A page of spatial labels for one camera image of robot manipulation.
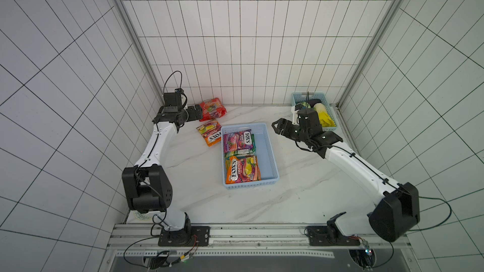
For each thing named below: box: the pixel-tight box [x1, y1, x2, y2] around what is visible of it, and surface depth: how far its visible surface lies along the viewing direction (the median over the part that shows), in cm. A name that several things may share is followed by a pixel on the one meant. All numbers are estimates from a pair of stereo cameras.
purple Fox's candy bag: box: [223, 129, 253, 153], surface depth 96 cm
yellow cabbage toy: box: [313, 102, 336, 128], surface depth 106 cm
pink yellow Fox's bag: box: [224, 156, 262, 185], surface depth 86 cm
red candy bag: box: [199, 97, 227, 122], surface depth 113 cm
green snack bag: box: [224, 133, 257, 161], surface depth 94 cm
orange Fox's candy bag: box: [195, 120, 222, 147], surface depth 106 cm
